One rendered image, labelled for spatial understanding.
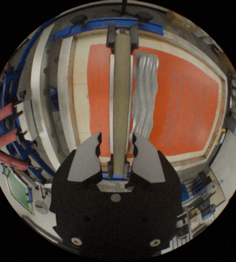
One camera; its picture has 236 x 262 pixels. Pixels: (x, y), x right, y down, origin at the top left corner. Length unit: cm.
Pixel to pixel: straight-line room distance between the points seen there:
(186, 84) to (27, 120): 52
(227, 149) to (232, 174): 99
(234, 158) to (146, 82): 374
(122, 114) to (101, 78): 14
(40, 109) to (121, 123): 23
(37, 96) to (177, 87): 42
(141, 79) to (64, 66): 22
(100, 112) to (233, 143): 380
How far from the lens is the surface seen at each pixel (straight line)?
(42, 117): 29
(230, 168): 393
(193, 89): 39
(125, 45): 19
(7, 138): 53
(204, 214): 104
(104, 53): 30
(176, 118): 36
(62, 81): 29
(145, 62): 29
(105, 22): 32
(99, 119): 30
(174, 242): 106
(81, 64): 31
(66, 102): 29
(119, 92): 17
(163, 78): 31
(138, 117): 29
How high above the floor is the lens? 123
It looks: 63 degrees down
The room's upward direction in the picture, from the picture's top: 180 degrees clockwise
